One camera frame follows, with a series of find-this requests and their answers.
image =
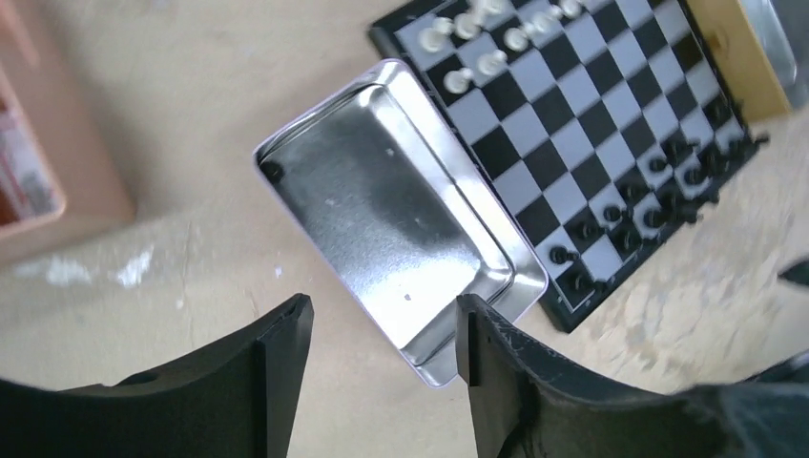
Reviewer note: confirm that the silver metal tin tray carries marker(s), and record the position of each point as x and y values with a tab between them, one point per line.
388	195

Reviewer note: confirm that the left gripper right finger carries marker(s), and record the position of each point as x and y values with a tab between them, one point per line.
527	400

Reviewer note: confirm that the black white chess board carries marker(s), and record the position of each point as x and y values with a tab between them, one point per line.
602	126

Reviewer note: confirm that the orange plastic file rack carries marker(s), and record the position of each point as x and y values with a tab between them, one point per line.
58	180

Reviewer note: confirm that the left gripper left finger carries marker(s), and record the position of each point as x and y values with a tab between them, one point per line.
234	397

